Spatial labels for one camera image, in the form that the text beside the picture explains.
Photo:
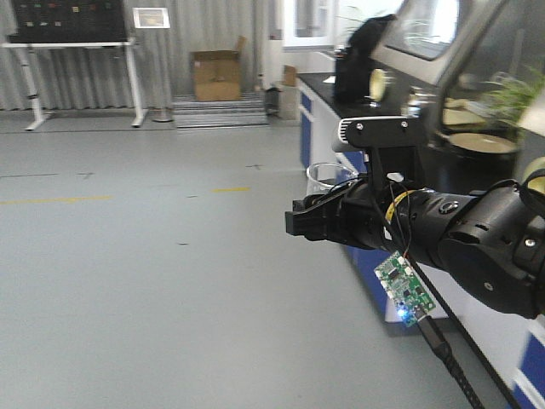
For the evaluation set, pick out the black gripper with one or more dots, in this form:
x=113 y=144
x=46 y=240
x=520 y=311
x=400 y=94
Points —
x=348 y=215

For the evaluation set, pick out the clear glass beaker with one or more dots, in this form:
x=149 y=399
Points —
x=323 y=176

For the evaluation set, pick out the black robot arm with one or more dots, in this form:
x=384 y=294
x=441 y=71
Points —
x=490 y=242

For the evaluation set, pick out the green circuit board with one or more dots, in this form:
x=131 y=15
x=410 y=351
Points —
x=410 y=297

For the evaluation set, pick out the metal floor grate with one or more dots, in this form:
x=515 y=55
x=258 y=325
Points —
x=248 y=111

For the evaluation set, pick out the black bag on counter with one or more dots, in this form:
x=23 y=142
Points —
x=354 y=64

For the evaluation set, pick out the green potted plant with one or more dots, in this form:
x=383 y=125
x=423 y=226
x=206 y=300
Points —
x=507 y=98

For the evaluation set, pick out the brown cardboard box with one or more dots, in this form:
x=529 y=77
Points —
x=216 y=73

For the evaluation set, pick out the picture sign on stand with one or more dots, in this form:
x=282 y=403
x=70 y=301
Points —
x=151 y=18

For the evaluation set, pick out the white standing desk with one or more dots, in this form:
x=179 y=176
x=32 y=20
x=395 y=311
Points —
x=86 y=72

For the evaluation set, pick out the black pegboard panel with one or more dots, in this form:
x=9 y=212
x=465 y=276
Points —
x=69 y=22

